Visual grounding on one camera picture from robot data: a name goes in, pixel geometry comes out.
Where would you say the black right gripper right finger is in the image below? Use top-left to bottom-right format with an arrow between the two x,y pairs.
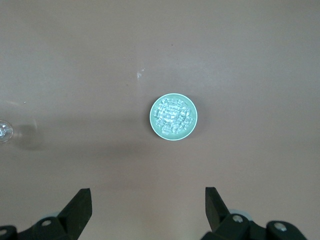
202,186 -> 309,240

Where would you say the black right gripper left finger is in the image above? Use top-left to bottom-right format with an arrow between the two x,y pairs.
0,187 -> 93,240

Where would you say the pile of clear ice cubes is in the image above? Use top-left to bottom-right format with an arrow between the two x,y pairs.
153,98 -> 195,135

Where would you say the clear stemmed wine glass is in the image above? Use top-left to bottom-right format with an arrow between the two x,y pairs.
0,119 -> 14,144

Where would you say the pale green round plate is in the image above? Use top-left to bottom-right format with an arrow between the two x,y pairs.
149,93 -> 199,141

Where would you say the brown table mat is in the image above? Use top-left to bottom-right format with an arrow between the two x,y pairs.
0,0 -> 320,240

